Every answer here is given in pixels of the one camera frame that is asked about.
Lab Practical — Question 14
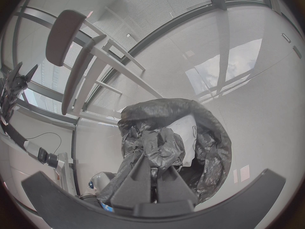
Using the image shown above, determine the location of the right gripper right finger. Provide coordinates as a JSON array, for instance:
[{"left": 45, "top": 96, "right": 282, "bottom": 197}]
[{"left": 157, "top": 166, "right": 199, "bottom": 206}]

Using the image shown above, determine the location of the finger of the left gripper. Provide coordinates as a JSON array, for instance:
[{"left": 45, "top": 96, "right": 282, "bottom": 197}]
[
  {"left": 11, "top": 61, "right": 23, "bottom": 80},
  {"left": 23, "top": 64, "right": 39, "bottom": 82}
]

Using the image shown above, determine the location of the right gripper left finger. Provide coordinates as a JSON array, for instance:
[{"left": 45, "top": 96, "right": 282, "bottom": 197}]
[{"left": 112, "top": 153, "right": 153, "bottom": 212}]

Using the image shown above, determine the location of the black plastic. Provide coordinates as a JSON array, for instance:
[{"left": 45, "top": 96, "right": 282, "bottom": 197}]
[{"left": 142, "top": 127, "right": 187, "bottom": 173}]

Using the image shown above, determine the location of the black plastic bag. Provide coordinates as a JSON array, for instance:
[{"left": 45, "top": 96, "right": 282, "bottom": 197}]
[{"left": 95, "top": 98, "right": 233, "bottom": 203}]

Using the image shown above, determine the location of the white trash bin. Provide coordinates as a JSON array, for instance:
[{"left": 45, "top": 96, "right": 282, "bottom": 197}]
[{"left": 167, "top": 115, "right": 199, "bottom": 167}]

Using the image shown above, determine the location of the grey chair with white legs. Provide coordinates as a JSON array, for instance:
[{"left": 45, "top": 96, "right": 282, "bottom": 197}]
[{"left": 45, "top": 9, "right": 165, "bottom": 119}]

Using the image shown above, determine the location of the window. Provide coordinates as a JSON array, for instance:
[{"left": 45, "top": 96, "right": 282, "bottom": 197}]
[{"left": 1, "top": 0, "right": 298, "bottom": 131}]

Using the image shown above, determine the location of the black cable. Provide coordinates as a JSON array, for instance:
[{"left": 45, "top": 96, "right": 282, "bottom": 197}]
[{"left": 24, "top": 132, "right": 62, "bottom": 157}]

